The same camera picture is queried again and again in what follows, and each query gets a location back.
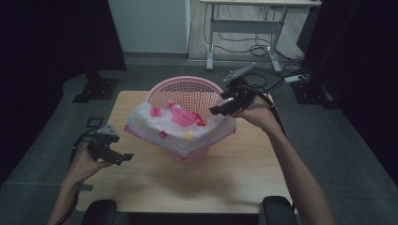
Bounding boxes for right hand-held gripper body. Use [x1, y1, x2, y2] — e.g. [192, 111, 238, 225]
[220, 62, 257, 111]

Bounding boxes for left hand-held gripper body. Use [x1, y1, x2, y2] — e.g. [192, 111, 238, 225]
[87, 123, 122, 164]

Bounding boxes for pink plastic mesh basket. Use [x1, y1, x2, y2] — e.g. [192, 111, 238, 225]
[145, 75, 225, 164]

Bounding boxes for white pink printed plastic bag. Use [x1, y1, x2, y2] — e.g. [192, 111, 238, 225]
[123, 98, 238, 159]

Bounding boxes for person's left hand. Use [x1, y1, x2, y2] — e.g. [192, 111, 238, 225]
[67, 143, 113, 186]

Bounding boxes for person's right hand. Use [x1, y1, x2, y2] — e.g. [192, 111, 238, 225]
[230, 93, 283, 135]

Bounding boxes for black stand base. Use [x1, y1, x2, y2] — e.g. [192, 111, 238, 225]
[290, 78, 341, 111]
[72, 70, 120, 104]

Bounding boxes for black chair armrest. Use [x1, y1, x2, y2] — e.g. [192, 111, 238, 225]
[81, 199, 118, 225]
[262, 195, 299, 225]

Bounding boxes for white power strip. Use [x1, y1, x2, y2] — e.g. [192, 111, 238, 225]
[283, 74, 306, 84]

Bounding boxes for black curtain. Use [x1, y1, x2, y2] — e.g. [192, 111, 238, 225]
[296, 0, 398, 186]
[0, 0, 128, 186]

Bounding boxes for coiled black floor cable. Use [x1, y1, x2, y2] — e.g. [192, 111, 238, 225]
[237, 66, 284, 95]

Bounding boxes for black cables under desk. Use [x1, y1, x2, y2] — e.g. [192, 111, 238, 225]
[203, 4, 301, 61]

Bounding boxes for grey metal frame desk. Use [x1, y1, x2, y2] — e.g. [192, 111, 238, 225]
[199, 0, 323, 74]

